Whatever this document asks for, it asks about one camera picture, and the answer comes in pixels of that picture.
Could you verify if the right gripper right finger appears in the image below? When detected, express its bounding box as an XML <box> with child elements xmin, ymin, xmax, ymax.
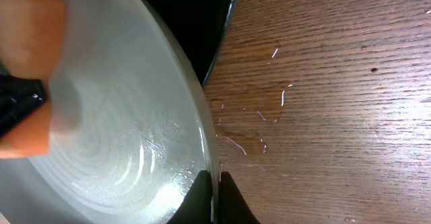
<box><xmin>218</xmin><ymin>172</ymin><xmax>260</xmax><ymax>224</ymax></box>

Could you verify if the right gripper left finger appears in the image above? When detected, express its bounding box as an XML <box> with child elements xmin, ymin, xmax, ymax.
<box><xmin>167</xmin><ymin>170</ymin><xmax>213</xmax><ymax>224</ymax></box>

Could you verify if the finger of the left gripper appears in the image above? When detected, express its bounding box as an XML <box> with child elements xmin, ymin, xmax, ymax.
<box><xmin>1</xmin><ymin>75</ymin><xmax>46</xmax><ymax>137</ymax></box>

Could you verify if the green and yellow sponge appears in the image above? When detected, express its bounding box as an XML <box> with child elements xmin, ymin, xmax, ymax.
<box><xmin>1</xmin><ymin>0</ymin><xmax>67</xmax><ymax>159</ymax></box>

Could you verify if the pale blue plate front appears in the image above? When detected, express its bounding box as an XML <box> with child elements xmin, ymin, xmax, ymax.
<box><xmin>1</xmin><ymin>0</ymin><xmax>220</xmax><ymax>223</ymax></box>

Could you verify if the black round tray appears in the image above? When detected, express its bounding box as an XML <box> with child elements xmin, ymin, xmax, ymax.
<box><xmin>146</xmin><ymin>0</ymin><xmax>237</xmax><ymax>85</ymax></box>

